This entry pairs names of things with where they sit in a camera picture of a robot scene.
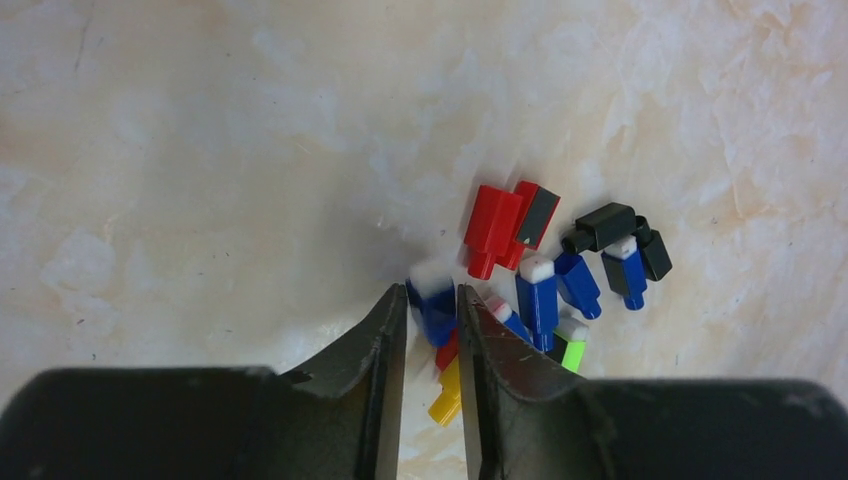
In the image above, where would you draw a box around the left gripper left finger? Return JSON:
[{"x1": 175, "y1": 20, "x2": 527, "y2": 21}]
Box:
[{"x1": 1, "y1": 284, "x2": 407, "y2": 479}]

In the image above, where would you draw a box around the yellow pen cap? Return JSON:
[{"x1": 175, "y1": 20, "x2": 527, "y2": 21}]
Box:
[{"x1": 428, "y1": 357, "x2": 461, "y2": 427}]

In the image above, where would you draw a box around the red pen cap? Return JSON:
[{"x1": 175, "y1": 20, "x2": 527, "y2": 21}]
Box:
[
  {"x1": 463, "y1": 185, "x2": 522, "y2": 280},
  {"x1": 435, "y1": 328, "x2": 458, "y2": 372},
  {"x1": 496, "y1": 180, "x2": 561, "y2": 271}
]

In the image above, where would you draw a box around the green pen cap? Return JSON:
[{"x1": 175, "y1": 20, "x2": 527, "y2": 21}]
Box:
[{"x1": 546, "y1": 315, "x2": 589, "y2": 373}]

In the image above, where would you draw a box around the black pen cap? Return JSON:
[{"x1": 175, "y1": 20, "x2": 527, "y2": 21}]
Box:
[
  {"x1": 634, "y1": 215, "x2": 673, "y2": 282},
  {"x1": 560, "y1": 202, "x2": 637, "y2": 255}
]

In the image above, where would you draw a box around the blue pen cap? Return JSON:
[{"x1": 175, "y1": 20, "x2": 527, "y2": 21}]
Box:
[
  {"x1": 515, "y1": 255, "x2": 559, "y2": 352},
  {"x1": 405, "y1": 260, "x2": 456, "y2": 348},
  {"x1": 601, "y1": 235, "x2": 647, "y2": 311},
  {"x1": 554, "y1": 252, "x2": 602, "y2": 320},
  {"x1": 485, "y1": 295, "x2": 532, "y2": 344}
]

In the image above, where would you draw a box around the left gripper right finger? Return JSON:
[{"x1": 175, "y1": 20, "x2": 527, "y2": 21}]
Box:
[{"x1": 457, "y1": 285, "x2": 847, "y2": 479}]

